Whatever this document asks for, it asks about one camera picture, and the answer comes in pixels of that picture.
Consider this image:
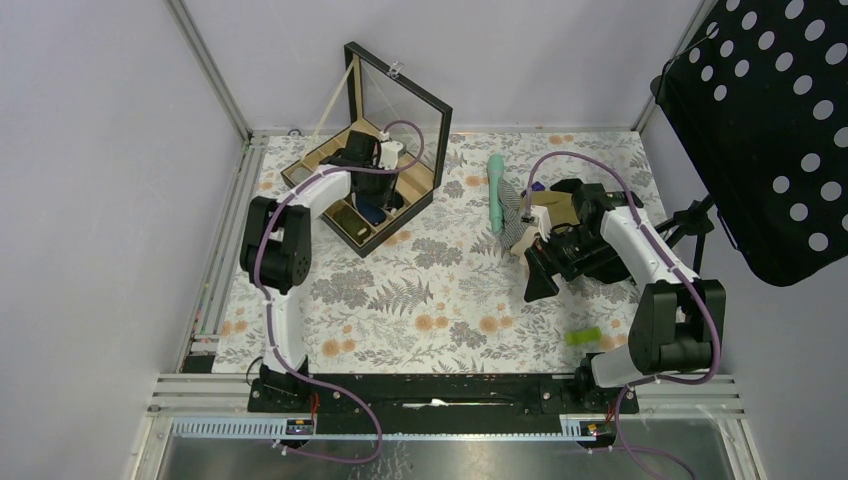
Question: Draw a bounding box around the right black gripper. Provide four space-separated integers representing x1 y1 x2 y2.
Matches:
524 226 610 304

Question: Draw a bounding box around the navy blue white-trimmed underwear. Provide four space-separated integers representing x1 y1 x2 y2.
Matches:
356 202 387 226

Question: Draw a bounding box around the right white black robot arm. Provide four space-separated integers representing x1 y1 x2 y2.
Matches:
524 184 726 412

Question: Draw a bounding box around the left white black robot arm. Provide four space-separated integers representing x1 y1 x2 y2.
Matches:
239 130 423 411

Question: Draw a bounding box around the black cloth pile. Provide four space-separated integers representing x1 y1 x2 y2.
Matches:
548 179 630 284

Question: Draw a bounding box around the tan beige cloth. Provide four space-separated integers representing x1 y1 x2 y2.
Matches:
518 190 580 227

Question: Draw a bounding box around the dark rolled item in box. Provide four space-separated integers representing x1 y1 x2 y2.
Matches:
332 207 372 244

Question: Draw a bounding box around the purple small cloth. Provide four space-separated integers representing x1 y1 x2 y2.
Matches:
523 181 546 196

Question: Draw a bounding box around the grey striped cloth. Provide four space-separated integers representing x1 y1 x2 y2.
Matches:
498 178 528 250

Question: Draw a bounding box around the black wooden compartment box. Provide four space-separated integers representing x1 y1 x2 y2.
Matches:
281 42 453 257

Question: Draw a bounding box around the green small block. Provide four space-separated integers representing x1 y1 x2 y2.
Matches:
564 326 603 346

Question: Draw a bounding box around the mint green rolled cloth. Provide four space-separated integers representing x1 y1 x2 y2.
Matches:
487 154 504 234

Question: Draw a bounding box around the black tripod stand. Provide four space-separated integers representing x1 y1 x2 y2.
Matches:
655 195 715 262

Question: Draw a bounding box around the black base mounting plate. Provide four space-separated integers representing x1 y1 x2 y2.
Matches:
247 371 639 435

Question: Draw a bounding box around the black perforated panel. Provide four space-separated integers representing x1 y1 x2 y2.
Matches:
651 0 847 287

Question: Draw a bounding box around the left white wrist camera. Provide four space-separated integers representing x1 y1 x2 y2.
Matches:
377 135 407 170

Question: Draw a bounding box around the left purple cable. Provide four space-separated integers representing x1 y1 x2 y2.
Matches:
251 120 427 465

